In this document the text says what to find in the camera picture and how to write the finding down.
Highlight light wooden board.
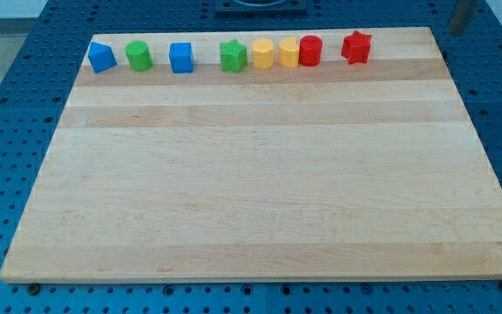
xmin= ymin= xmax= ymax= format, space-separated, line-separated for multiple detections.
xmin=0 ymin=27 xmax=502 ymax=284

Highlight green star block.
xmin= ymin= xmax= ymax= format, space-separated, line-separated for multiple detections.
xmin=220 ymin=39 xmax=248 ymax=72

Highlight yellow hexagon block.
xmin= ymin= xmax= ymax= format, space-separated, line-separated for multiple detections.
xmin=252 ymin=38 xmax=275 ymax=69

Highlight yellow heart block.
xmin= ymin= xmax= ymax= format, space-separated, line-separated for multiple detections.
xmin=278 ymin=36 xmax=300 ymax=68

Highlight red cylinder block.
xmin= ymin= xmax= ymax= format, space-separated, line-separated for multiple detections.
xmin=299 ymin=35 xmax=322 ymax=66

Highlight blue cube block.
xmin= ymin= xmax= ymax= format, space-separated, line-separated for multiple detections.
xmin=169 ymin=42 xmax=194 ymax=73

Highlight green cylinder block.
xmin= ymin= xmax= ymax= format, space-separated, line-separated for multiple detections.
xmin=125 ymin=40 xmax=153 ymax=72

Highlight red star block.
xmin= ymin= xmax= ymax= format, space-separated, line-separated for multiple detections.
xmin=341 ymin=31 xmax=372 ymax=65

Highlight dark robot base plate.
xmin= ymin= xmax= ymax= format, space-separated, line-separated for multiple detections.
xmin=214 ymin=0 xmax=308 ymax=16

